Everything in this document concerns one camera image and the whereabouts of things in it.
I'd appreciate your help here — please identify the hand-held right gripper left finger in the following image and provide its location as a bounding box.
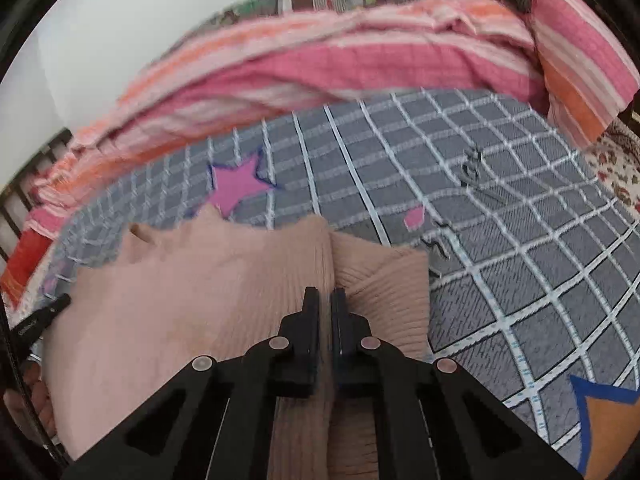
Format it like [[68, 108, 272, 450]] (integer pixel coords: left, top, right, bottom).
[[60, 286, 321, 480]]

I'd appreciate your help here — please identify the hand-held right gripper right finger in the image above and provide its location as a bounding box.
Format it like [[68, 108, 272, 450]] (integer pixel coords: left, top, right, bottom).
[[330, 287, 586, 480]]

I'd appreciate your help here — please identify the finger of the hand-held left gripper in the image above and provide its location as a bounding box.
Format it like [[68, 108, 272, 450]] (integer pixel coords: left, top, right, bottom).
[[10, 294, 72, 356]]

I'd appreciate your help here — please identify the pink knit sweater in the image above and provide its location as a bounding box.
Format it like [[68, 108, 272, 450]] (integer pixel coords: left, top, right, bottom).
[[40, 204, 431, 480]]

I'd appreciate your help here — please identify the person's left hand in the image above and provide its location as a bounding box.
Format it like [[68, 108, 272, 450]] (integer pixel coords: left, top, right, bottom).
[[2, 365, 56, 456]]

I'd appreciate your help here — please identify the red pillow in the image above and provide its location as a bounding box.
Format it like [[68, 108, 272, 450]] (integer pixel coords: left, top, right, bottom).
[[0, 230, 53, 306]]

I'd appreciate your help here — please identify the grey checked blanket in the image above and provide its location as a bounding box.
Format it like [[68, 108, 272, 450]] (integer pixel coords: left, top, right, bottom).
[[42, 87, 640, 480]]

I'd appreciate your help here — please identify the pink orange striped quilt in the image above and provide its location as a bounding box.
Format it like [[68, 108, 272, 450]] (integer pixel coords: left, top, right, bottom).
[[25, 0, 551, 241]]

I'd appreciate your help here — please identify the pink striped pillow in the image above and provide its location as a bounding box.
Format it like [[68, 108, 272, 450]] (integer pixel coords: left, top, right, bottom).
[[530, 0, 640, 148]]

